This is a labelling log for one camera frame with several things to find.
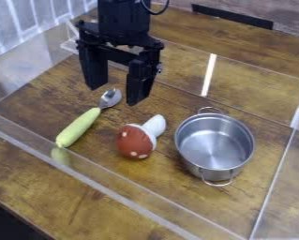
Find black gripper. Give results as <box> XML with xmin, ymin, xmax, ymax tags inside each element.
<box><xmin>75</xmin><ymin>0</ymin><xmax>165</xmax><ymax>106</ymax></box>

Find red and white toy mushroom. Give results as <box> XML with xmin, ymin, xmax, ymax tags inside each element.
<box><xmin>116</xmin><ymin>114</ymin><xmax>167</xmax><ymax>159</ymax></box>

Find silver metal pot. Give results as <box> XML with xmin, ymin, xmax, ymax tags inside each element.
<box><xmin>173</xmin><ymin>106</ymin><xmax>255</xmax><ymax>188</ymax></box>

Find black bar on table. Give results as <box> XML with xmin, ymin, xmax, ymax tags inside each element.
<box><xmin>191</xmin><ymin>4</ymin><xmax>274</xmax><ymax>30</ymax></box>

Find spoon with green handle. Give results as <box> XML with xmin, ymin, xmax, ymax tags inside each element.
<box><xmin>55</xmin><ymin>88</ymin><xmax>121</xmax><ymax>148</ymax></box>

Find clear acrylic triangle bracket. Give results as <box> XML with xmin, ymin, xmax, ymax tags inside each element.
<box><xmin>60</xmin><ymin>21</ymin><xmax>79</xmax><ymax>54</ymax></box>

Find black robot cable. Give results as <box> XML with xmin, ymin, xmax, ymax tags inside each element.
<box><xmin>139</xmin><ymin>0</ymin><xmax>171</xmax><ymax>16</ymax></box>

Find clear acrylic enclosure wall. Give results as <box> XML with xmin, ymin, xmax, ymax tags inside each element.
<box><xmin>0</xmin><ymin>115</ymin><xmax>246</xmax><ymax>240</ymax></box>

